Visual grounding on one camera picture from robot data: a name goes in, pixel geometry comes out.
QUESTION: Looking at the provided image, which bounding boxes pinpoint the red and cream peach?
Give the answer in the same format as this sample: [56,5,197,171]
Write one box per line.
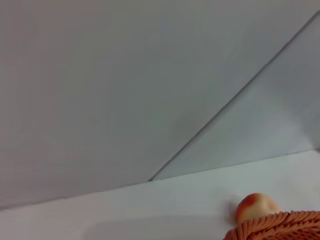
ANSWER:
[236,192,284,222]

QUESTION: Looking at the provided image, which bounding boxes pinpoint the orange woven plastic basket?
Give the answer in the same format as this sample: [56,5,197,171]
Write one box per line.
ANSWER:
[222,210,320,240]

